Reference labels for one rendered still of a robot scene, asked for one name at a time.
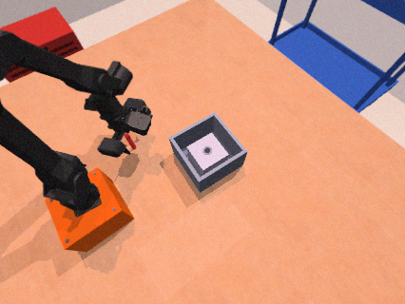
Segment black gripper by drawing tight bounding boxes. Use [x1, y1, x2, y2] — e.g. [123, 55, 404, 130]
[98, 98, 147, 158]

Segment red peg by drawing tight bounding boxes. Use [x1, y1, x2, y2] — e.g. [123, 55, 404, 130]
[125, 133, 137, 149]

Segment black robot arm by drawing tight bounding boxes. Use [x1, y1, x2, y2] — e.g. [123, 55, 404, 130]
[0, 29, 153, 218]

